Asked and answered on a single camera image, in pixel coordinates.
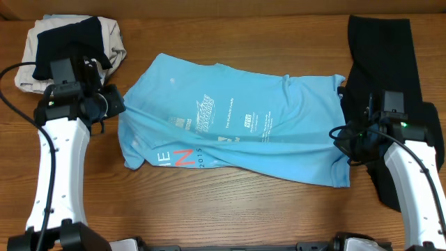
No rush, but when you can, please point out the black garment on right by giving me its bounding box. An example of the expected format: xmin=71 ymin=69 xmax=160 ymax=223
xmin=337 ymin=14 xmax=445 ymax=213

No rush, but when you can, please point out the folded black garment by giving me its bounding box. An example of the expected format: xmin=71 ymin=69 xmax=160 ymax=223
xmin=32 ymin=17 xmax=112 ymax=80

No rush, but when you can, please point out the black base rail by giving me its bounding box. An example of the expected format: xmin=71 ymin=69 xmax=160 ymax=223
xmin=107 ymin=236 xmax=394 ymax=251

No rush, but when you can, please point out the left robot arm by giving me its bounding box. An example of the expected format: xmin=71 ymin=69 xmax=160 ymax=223
xmin=7 ymin=56 xmax=143 ymax=251

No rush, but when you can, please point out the folded beige garment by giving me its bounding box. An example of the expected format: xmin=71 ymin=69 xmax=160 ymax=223
xmin=15 ymin=15 xmax=127 ymax=94

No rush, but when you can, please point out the light blue t-shirt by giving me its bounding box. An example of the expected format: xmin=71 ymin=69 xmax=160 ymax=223
xmin=118 ymin=54 xmax=350 ymax=188

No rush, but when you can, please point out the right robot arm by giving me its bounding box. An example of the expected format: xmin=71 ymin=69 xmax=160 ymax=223
xmin=329 ymin=91 xmax=445 ymax=250

